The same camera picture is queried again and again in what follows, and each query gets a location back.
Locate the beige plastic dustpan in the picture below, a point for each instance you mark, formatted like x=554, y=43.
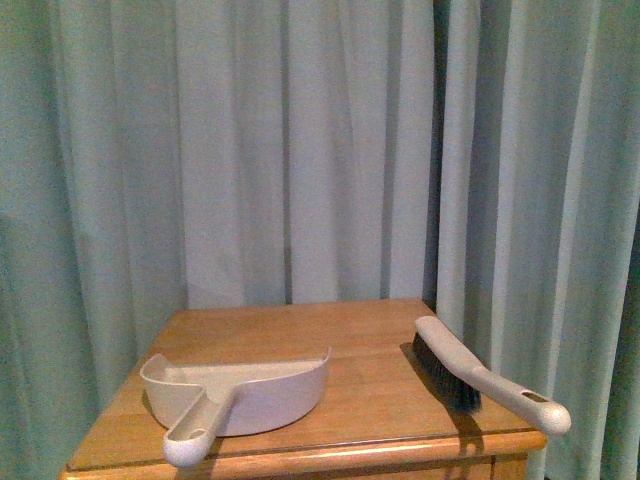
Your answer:
x=199, y=403

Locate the beige hand brush black bristles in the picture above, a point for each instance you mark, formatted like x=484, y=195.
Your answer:
x=462, y=380

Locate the light green curtain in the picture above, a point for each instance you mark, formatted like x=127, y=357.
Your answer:
x=480, y=155

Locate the wooden nightstand cabinet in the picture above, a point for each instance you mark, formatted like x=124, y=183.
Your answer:
x=379, y=418

